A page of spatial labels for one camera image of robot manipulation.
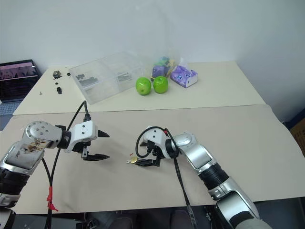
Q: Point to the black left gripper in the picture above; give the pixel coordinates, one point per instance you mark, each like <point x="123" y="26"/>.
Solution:
<point x="84" y="147"/>

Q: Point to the black screws pile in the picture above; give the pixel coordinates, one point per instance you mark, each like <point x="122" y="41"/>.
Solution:
<point x="86" y="80"/>

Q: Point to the green apple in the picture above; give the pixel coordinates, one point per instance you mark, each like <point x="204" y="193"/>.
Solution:
<point x="143" y="86"/>
<point x="160" y="84"/>

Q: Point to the purple tissue pack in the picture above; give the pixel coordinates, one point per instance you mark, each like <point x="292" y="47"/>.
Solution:
<point x="183" y="76"/>

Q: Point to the clear plastic organizer box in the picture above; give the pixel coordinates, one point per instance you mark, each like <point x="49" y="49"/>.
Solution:
<point x="107" y="69"/>

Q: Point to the open laptop computer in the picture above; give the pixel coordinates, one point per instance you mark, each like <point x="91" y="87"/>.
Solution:
<point x="16" y="83"/>

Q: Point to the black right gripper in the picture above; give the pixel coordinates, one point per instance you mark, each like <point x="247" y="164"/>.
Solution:
<point x="156" y="152"/>

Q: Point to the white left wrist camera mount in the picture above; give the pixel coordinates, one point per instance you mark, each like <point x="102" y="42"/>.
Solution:
<point x="83" y="131"/>

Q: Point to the small brass padlock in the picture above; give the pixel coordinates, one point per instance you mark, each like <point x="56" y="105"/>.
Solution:
<point x="134" y="160"/>

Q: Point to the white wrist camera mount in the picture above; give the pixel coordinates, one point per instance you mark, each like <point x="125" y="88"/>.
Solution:
<point x="155" y="138"/>
<point x="83" y="131"/>

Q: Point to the small metal block part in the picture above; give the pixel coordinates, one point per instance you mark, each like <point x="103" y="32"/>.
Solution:
<point x="56" y="74"/>

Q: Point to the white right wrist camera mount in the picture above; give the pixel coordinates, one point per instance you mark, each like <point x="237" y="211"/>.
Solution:
<point x="155" y="138"/>

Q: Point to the clear bag of toys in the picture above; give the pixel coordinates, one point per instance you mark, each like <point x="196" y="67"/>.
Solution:
<point x="160" y="69"/>

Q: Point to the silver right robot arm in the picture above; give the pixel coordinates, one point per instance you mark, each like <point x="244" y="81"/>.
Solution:
<point x="202" y="155"/>

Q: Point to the brown cardboard box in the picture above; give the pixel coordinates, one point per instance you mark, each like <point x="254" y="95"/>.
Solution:
<point x="299" y="138"/>

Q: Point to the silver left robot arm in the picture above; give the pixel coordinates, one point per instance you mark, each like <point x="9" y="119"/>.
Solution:
<point x="35" y="148"/>

